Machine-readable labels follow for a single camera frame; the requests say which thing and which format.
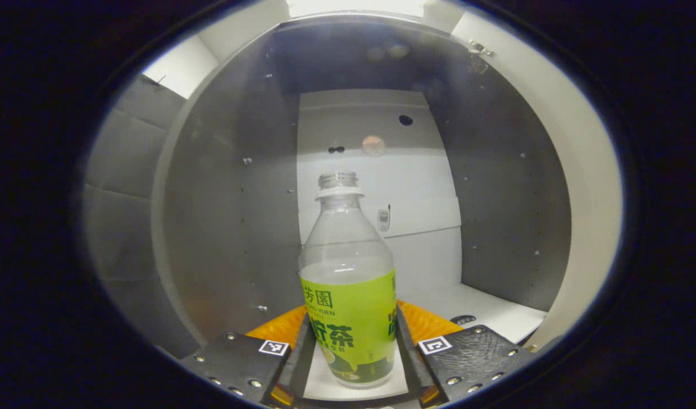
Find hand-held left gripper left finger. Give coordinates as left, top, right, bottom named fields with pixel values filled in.
left=178, top=304, right=317, bottom=409

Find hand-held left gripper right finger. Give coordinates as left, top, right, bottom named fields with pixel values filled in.
left=395, top=300, right=537, bottom=407

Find clear bottle with green label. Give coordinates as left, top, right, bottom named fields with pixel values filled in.
left=298, top=172, right=397, bottom=390

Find grey cabinet door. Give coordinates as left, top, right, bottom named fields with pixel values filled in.
left=450, top=10, right=625, bottom=354

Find large ceiling light panel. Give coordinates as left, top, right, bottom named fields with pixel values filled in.
left=286, top=0, right=427, bottom=18

